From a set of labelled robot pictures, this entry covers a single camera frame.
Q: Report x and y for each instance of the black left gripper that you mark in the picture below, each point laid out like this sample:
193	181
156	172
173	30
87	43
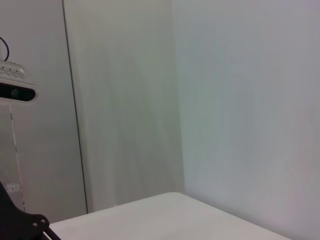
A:
15	225

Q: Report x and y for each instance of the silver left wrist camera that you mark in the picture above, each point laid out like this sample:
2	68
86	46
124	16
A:
15	82

